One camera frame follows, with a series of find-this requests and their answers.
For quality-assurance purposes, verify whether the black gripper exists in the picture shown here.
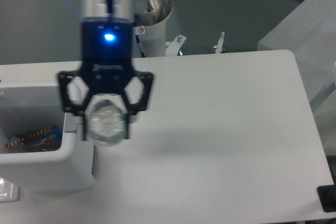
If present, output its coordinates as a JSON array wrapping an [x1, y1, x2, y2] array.
[[57, 19, 154, 141]]

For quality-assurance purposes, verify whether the crushed clear plastic bottle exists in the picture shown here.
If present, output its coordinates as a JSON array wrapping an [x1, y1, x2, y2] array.
[[86, 99, 127, 147]]

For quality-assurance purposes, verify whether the blue snack wrapper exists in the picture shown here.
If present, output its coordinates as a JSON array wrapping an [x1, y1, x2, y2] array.
[[5, 125, 62, 152]]

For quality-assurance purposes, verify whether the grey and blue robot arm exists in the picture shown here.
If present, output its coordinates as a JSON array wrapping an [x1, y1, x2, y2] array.
[[57, 0, 154, 145]]

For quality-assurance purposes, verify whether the white trash can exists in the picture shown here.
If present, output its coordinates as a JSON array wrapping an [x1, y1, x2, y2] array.
[[1, 81, 95, 192]]

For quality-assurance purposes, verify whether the clear plastic bag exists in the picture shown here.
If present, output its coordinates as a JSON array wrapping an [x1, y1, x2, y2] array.
[[0, 177, 20, 203]]

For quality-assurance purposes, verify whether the white translucent side table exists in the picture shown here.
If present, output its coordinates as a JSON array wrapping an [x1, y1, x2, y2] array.
[[257, 0, 335, 156]]

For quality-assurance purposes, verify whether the black device at table edge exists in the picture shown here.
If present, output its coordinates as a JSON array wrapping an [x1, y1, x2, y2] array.
[[317, 185, 335, 212]]

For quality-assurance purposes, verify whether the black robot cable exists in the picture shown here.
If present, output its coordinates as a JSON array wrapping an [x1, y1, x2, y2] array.
[[134, 34, 146, 58]]

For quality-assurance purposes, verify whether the white metal mounting frame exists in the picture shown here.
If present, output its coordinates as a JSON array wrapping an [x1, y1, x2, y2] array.
[[165, 31, 225, 57]]

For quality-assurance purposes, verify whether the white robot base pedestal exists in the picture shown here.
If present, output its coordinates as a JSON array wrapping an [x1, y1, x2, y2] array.
[[132, 0, 173, 58]]

